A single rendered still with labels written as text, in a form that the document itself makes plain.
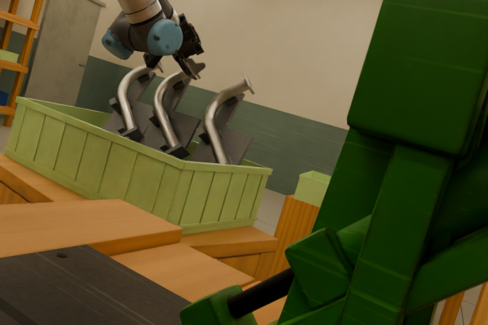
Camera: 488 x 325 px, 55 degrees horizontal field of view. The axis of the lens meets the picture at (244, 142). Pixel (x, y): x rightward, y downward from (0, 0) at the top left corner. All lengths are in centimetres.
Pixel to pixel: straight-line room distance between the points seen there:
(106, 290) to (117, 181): 66
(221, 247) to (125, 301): 66
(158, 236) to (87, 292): 24
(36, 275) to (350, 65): 697
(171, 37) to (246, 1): 712
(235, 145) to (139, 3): 48
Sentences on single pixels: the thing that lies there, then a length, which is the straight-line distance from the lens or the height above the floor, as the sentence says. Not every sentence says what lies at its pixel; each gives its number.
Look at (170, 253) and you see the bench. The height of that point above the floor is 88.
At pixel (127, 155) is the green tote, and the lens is 110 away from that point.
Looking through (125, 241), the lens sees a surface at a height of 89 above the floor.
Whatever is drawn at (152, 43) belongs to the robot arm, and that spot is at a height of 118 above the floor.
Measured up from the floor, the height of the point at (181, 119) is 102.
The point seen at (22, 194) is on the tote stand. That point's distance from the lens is 124.
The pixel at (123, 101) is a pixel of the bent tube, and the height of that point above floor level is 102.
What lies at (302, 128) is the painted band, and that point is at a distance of 734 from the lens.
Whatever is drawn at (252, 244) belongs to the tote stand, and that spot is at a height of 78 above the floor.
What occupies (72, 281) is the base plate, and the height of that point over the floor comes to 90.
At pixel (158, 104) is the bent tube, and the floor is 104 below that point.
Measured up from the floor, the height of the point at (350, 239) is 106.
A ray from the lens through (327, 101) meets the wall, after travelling 729.
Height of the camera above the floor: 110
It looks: 4 degrees down
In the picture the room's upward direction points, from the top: 16 degrees clockwise
